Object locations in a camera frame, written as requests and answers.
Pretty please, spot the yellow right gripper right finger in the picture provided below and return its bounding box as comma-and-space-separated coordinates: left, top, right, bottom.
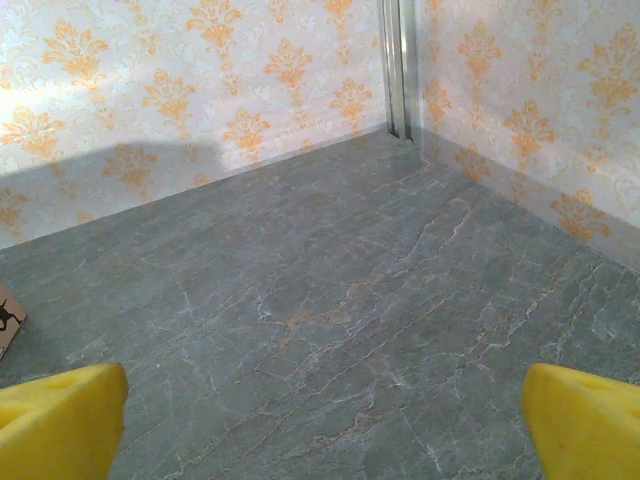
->
521, 363, 640, 480

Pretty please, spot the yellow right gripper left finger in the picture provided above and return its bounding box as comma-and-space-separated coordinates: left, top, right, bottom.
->
0, 363, 129, 480

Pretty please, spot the pink tin box with cartoon couple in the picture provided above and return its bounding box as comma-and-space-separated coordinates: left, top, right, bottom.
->
0, 284, 29, 361

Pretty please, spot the aluminium frame post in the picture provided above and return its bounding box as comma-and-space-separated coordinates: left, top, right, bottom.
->
379, 0, 421, 149

